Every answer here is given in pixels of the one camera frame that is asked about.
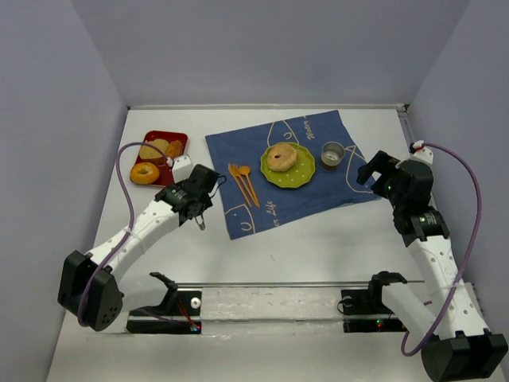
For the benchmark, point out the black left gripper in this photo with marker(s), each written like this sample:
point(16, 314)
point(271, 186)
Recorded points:
point(195, 211)

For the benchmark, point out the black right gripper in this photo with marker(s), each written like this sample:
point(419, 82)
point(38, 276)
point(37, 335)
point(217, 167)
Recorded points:
point(382, 169)

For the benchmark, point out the metal tongs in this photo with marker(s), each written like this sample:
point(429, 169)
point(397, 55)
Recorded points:
point(200, 222)

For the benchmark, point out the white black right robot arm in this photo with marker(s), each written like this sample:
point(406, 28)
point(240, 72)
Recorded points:
point(456, 342)

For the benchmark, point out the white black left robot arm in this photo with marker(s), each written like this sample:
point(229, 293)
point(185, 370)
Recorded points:
point(91, 285)

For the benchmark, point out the sliced round bread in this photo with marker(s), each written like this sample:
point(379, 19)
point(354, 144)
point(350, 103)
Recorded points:
point(154, 153)

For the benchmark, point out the blue fish-print placemat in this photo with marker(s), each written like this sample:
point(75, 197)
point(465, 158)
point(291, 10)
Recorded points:
point(278, 206)

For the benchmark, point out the steel cup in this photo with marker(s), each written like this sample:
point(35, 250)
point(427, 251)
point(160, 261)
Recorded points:
point(332, 155)

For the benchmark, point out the red tray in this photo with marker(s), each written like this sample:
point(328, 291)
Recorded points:
point(166, 177)

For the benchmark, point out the orange plastic fork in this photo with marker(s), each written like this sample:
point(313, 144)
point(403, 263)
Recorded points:
point(237, 181)

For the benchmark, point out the small brown muffin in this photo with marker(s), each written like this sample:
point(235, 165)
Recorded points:
point(174, 149)

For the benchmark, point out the orange plastic spoon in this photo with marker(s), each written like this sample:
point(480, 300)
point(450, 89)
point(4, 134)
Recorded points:
point(245, 170)

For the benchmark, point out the green polka-dot plate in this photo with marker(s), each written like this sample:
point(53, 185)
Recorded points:
point(298, 175)

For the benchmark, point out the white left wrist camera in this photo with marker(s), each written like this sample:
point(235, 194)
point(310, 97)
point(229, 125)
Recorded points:
point(182, 168)

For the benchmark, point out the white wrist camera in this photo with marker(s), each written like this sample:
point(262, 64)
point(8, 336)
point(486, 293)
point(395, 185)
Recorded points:
point(420, 153)
point(182, 168)

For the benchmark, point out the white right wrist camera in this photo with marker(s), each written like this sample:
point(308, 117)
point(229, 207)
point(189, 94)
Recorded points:
point(420, 153)

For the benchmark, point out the yellow ring donut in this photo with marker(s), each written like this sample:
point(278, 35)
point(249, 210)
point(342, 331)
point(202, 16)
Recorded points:
point(144, 173)

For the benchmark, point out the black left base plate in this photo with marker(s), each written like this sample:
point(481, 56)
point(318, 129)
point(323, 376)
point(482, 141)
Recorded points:
point(178, 314)

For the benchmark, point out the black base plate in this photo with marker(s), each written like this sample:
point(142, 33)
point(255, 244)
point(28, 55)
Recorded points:
point(361, 315)
point(178, 314)

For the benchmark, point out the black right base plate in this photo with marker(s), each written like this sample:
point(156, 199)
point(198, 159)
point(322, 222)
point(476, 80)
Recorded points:
point(361, 315)

